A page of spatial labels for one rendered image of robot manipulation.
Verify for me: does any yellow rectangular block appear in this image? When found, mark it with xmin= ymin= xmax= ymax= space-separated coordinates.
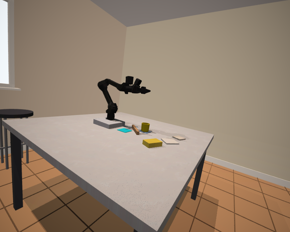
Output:
xmin=142 ymin=138 xmax=163 ymax=148

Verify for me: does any beige flat square tile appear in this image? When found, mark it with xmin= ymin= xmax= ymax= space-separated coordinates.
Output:
xmin=161 ymin=138 xmax=179 ymax=145
xmin=173 ymin=136 xmax=186 ymax=141

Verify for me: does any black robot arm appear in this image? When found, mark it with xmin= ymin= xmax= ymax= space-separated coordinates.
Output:
xmin=97 ymin=76 xmax=142 ymax=120

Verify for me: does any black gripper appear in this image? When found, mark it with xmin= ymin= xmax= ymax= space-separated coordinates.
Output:
xmin=130 ymin=85 xmax=151 ymax=94

